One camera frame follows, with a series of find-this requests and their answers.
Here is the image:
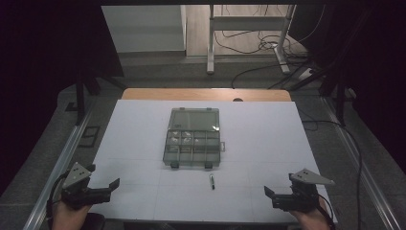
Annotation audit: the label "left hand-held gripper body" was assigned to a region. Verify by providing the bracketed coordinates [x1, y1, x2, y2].
[60, 162, 113, 211]

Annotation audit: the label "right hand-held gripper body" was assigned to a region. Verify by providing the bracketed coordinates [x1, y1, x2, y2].
[271, 168, 336, 214]

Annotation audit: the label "person's left hand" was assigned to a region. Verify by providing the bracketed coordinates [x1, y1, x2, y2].
[51, 199, 93, 230]

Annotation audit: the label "person's right hand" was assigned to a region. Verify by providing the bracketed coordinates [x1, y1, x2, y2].
[289, 196, 333, 230]

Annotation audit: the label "white table mat sheet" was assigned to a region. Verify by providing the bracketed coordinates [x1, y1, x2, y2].
[87, 99, 338, 224]

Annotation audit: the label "small white parts in box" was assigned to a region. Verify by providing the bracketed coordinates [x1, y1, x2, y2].
[169, 136, 200, 145]

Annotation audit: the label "clear grey compartment organizer box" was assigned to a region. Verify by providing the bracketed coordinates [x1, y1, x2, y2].
[162, 106, 227, 170]

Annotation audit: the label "black metal stand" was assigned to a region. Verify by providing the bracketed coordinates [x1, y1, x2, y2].
[288, 63, 352, 127]
[74, 68, 127, 127]

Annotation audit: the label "wooden table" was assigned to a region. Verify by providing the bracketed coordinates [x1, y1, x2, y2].
[121, 87, 293, 103]

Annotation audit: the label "white power strip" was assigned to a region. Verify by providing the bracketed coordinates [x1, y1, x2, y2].
[297, 67, 316, 81]

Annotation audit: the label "white panel board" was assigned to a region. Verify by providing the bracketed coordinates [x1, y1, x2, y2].
[101, 4, 187, 54]

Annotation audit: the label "left hand-held gripper cable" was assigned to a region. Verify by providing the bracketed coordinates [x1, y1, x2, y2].
[45, 172, 71, 223]

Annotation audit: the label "hand-held gripper cable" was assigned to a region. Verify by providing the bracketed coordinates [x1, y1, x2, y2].
[315, 194, 337, 230]
[45, 172, 71, 223]

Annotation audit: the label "aluminium rail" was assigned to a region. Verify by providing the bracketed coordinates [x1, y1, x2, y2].
[22, 108, 94, 230]
[321, 97, 402, 230]

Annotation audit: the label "right hand-held gripper cable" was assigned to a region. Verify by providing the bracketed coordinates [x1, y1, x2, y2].
[315, 194, 337, 230]

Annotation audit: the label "black rectangular floor frame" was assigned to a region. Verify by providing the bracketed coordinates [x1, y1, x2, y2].
[78, 126, 101, 149]

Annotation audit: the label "long black floor cable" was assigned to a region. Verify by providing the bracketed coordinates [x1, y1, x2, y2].
[301, 119, 364, 230]

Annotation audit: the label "tangle of black cables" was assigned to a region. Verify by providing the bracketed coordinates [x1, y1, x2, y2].
[213, 4, 327, 90]

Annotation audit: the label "white metal desk frame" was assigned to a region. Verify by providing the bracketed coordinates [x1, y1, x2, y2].
[206, 4, 297, 76]

